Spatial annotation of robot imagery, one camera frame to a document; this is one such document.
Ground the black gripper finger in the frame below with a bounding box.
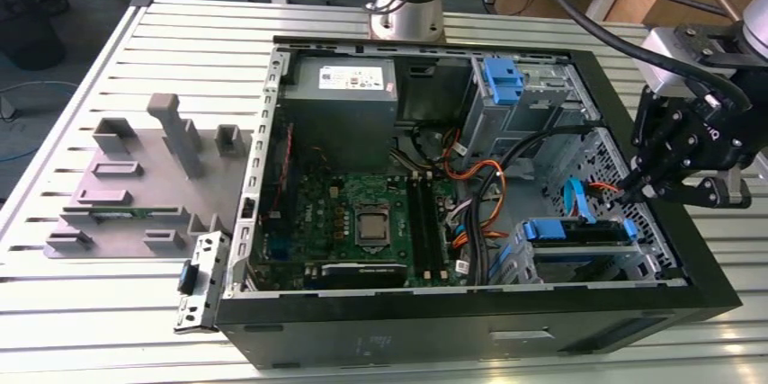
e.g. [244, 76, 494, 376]
[616, 85, 701, 205]
[638, 165, 754, 210]

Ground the red power wire black connector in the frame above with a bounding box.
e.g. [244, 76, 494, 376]
[589, 181, 648, 205]

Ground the blue data wire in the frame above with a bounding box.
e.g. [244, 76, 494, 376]
[561, 178, 600, 226]

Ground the hard disk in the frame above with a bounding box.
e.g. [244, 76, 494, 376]
[488, 216, 638, 286]

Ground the metal disk bay cage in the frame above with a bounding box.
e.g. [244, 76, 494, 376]
[488, 215, 685, 286]

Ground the metal optical drive cage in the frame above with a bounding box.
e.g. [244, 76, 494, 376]
[461, 58, 601, 165]

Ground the blue drive bay latch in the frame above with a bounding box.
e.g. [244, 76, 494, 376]
[482, 58, 524, 106]

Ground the black RAM slot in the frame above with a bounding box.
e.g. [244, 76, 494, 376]
[422, 171, 450, 280]
[406, 171, 434, 280]

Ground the metal CPU socket cover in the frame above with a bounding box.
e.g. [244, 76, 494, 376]
[350, 201, 398, 255]

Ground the silver CPU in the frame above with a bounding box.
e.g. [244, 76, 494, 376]
[357, 214, 390, 241]

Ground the grey power supply unit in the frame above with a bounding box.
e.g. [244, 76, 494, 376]
[280, 56, 401, 174]

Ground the black graphics card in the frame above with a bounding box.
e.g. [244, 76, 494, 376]
[320, 262, 409, 290]

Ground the black PC case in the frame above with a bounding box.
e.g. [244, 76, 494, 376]
[212, 35, 744, 370]

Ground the green motherboard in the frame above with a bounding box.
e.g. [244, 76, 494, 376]
[248, 171, 474, 290]

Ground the grey parts rack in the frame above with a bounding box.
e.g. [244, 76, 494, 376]
[41, 93, 257, 263]

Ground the green RAM stick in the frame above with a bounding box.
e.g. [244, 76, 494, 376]
[89, 209, 150, 221]

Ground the black waste bin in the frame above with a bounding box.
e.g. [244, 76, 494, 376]
[0, 0, 66, 71]

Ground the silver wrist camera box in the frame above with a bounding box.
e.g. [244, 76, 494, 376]
[633, 25, 714, 100]

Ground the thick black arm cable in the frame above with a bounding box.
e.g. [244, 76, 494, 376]
[545, 0, 754, 112]

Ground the orange wire bundle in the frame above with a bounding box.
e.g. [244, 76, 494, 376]
[442, 158, 510, 250]

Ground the thick black case cable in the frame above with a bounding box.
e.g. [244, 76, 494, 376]
[466, 122, 601, 287]

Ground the yellow black wire bundle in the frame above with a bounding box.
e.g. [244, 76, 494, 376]
[388, 145, 449, 174]

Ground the thin red wire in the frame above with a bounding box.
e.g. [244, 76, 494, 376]
[266, 122, 294, 223]

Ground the metal expansion slot bracket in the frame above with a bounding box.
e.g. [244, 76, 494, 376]
[173, 229, 233, 335]

